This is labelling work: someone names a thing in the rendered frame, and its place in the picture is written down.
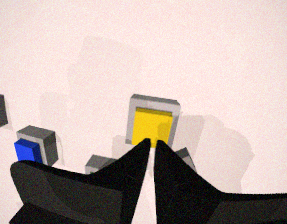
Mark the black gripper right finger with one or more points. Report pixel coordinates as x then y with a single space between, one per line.
183 197

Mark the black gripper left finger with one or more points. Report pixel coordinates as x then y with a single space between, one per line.
108 196

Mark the yellow button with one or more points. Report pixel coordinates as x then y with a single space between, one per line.
154 117

